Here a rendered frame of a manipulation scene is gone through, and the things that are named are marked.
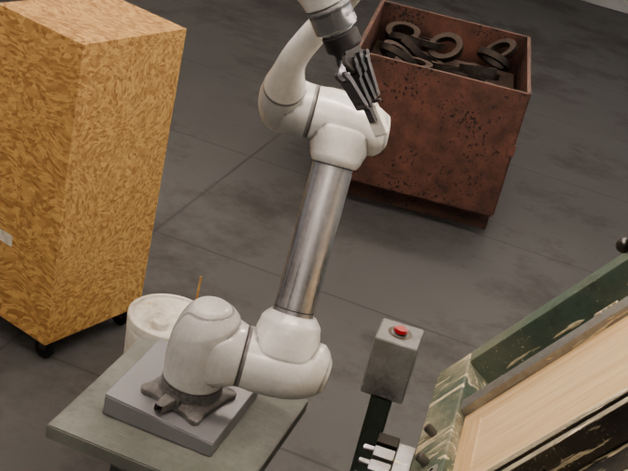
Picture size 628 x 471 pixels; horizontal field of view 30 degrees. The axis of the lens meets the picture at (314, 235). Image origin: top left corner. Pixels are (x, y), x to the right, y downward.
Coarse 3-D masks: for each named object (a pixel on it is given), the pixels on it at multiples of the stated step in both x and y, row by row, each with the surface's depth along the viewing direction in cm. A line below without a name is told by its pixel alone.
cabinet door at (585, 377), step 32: (576, 352) 274; (608, 352) 262; (544, 384) 273; (576, 384) 260; (608, 384) 248; (480, 416) 284; (512, 416) 271; (544, 416) 259; (576, 416) 247; (480, 448) 269; (512, 448) 257
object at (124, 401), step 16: (160, 352) 302; (144, 368) 295; (160, 368) 296; (128, 384) 287; (112, 400) 282; (128, 400) 282; (144, 400) 284; (240, 400) 294; (112, 416) 284; (128, 416) 282; (144, 416) 280; (160, 416) 280; (176, 416) 281; (208, 416) 285; (224, 416) 286; (240, 416) 294; (160, 432) 281; (176, 432) 279; (192, 432) 278; (208, 432) 279; (224, 432) 283; (192, 448) 279; (208, 448) 277
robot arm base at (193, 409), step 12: (144, 384) 286; (156, 384) 287; (168, 384) 282; (156, 396) 284; (168, 396) 281; (180, 396) 281; (192, 396) 281; (204, 396) 282; (216, 396) 286; (228, 396) 291; (156, 408) 281; (168, 408) 281; (180, 408) 282; (192, 408) 282; (204, 408) 283; (216, 408) 287; (192, 420) 280
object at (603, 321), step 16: (624, 304) 271; (592, 320) 277; (608, 320) 272; (576, 336) 276; (592, 336) 275; (544, 352) 282; (560, 352) 279; (528, 368) 282; (496, 384) 288; (512, 384) 285; (464, 400) 294; (480, 400) 289
